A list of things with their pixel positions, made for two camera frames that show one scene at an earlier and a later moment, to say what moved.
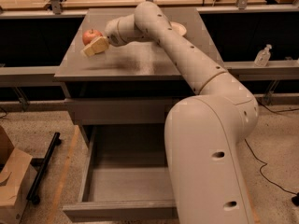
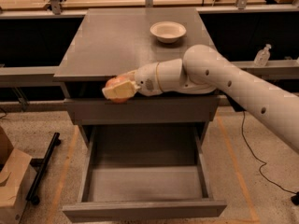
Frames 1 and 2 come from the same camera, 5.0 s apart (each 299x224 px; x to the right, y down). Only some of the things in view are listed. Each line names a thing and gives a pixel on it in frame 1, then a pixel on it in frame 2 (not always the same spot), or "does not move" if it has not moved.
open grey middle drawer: x=125 y=176 does not move
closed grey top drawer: x=121 y=111 does not move
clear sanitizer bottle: x=263 y=57 does not move
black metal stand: x=43 y=164 does not move
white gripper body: x=112 y=35 → x=147 y=78
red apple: x=91 y=35 → x=114 y=81
